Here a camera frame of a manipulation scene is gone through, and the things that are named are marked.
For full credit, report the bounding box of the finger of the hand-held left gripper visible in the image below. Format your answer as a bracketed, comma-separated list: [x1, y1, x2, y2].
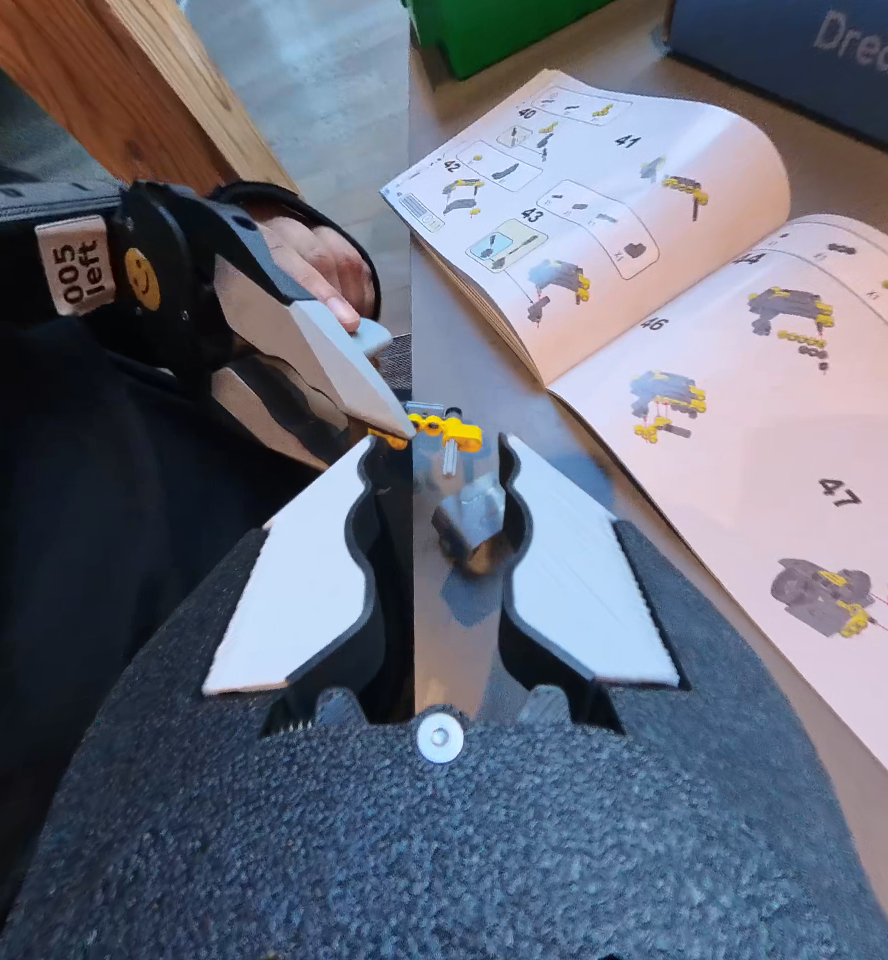
[210, 352, 373, 472]
[213, 255, 417, 442]

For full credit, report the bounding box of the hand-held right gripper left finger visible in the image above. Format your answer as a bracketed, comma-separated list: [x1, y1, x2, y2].
[202, 436, 391, 732]

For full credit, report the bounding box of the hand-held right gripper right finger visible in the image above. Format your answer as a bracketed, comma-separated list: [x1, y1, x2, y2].
[498, 433, 682, 725]

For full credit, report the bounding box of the yellow grey brick assembly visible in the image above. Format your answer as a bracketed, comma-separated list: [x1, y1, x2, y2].
[367, 405, 484, 477]

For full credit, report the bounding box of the grey curved panel brick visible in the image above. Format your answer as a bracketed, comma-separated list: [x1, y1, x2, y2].
[432, 472, 516, 579]

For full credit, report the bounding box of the grey desk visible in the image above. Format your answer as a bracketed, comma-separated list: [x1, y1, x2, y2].
[406, 0, 888, 960]

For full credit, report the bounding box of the person's left hand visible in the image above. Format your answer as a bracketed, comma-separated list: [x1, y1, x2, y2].
[258, 216, 379, 336]

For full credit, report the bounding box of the person's black clothing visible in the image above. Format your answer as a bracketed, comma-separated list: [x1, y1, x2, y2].
[0, 45, 415, 946]

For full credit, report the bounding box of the open instruction booklet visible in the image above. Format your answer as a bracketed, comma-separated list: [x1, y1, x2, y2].
[380, 69, 888, 811]

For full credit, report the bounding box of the green box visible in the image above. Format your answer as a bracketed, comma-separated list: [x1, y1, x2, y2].
[402, 0, 617, 80]

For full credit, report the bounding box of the navy blue box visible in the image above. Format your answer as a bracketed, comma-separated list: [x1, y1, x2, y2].
[665, 0, 888, 166]

